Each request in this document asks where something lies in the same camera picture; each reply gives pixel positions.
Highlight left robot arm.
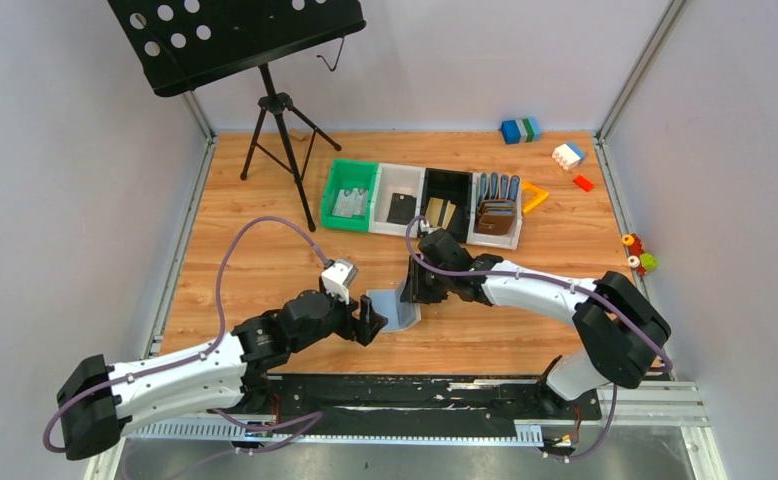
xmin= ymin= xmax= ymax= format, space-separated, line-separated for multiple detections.
xmin=57 ymin=290 xmax=388 ymax=461

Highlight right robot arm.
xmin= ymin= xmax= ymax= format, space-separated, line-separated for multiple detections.
xmin=405 ymin=229 xmax=671 ymax=406

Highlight gold cards in black bin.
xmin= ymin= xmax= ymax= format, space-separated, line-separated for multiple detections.
xmin=425 ymin=197 xmax=457 ymax=230

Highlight black card in white bin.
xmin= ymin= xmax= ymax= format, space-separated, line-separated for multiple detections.
xmin=386 ymin=193 xmax=418 ymax=225

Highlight silver cards in green bin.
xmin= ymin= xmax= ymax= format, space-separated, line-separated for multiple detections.
xmin=332 ymin=188 xmax=369 ymax=218

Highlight brown leather wallets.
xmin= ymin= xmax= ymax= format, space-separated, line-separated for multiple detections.
xmin=475 ymin=200 xmax=516 ymax=235

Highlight black plastic bin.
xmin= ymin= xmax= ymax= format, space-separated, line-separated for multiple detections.
xmin=421 ymin=168 xmax=473 ymax=243

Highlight green plastic bin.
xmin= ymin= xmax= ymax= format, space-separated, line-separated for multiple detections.
xmin=320 ymin=158 xmax=378 ymax=232

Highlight yellow plastic angle piece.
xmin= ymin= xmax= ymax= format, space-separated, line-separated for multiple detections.
xmin=521 ymin=180 xmax=549 ymax=215

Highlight blue green block stack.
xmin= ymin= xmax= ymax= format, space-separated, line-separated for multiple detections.
xmin=499 ymin=117 xmax=543 ymax=145

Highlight red toy brick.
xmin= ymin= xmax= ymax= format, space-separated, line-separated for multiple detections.
xmin=573 ymin=175 xmax=595 ymax=193

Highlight white blue toy block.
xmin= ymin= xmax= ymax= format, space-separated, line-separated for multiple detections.
xmin=551 ymin=142 xmax=587 ymax=171

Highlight red green toy car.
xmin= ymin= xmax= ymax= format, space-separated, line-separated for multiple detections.
xmin=621 ymin=233 xmax=658 ymax=277

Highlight black music stand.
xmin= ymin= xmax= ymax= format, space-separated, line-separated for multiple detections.
xmin=108 ymin=0 xmax=367 ymax=231

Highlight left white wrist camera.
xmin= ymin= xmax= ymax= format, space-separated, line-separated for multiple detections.
xmin=320 ymin=259 xmax=358 ymax=304

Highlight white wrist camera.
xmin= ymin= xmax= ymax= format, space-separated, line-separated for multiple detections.
xmin=320 ymin=259 xmax=358 ymax=304
xmin=416 ymin=221 xmax=435 ymax=239

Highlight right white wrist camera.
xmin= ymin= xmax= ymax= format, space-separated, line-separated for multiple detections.
xmin=416 ymin=221 xmax=435 ymax=239

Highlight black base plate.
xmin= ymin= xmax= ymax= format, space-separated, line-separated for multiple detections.
xmin=231 ymin=374 xmax=601 ymax=438

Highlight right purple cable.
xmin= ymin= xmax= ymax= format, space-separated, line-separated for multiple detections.
xmin=405 ymin=215 xmax=674 ymax=463

